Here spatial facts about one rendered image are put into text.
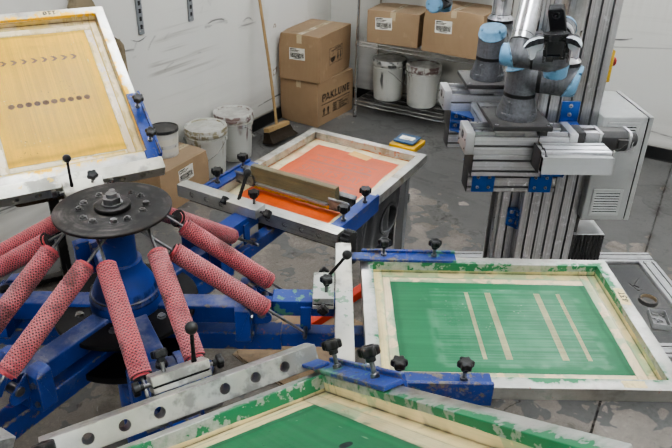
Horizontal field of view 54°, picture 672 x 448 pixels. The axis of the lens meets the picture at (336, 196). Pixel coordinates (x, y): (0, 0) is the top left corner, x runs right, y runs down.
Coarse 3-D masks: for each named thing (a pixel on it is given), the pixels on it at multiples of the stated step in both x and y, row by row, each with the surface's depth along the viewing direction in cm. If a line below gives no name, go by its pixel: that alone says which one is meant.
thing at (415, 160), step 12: (312, 132) 304; (324, 132) 304; (288, 144) 290; (300, 144) 296; (348, 144) 298; (360, 144) 295; (372, 144) 292; (264, 156) 278; (276, 156) 281; (396, 156) 287; (408, 156) 284; (420, 156) 282; (408, 168) 271; (396, 180) 260; (372, 192) 251; (384, 192) 251
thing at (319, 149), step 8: (312, 152) 292; (320, 152) 292; (328, 152) 292; (336, 152) 292; (344, 152) 293; (296, 160) 284; (304, 160) 284; (280, 168) 276; (288, 168) 276; (264, 192) 256; (256, 200) 250; (264, 200) 250; (272, 200) 250; (280, 200) 251; (288, 200) 251; (280, 208) 245
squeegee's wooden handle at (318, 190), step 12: (252, 168) 254; (264, 168) 251; (264, 180) 253; (276, 180) 250; (288, 180) 247; (300, 180) 244; (312, 180) 243; (300, 192) 246; (312, 192) 243; (324, 192) 240; (336, 192) 238
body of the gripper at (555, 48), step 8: (552, 32) 191; (560, 32) 190; (568, 32) 189; (544, 40) 191; (552, 40) 189; (560, 40) 188; (544, 48) 194; (552, 48) 191; (560, 48) 190; (568, 48) 192; (544, 56) 192; (552, 56) 191; (560, 56) 190; (568, 56) 193
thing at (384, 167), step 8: (352, 160) 285; (360, 160) 285; (368, 160) 285; (376, 160) 286; (376, 168) 278; (384, 168) 278; (392, 168) 279; (376, 176) 271; (360, 184) 264; (368, 184) 264; (352, 192) 258; (296, 200) 251; (288, 208) 245; (296, 208) 245; (304, 208) 245; (312, 208) 245; (320, 208) 246; (312, 216) 240; (320, 216) 240; (328, 216) 240
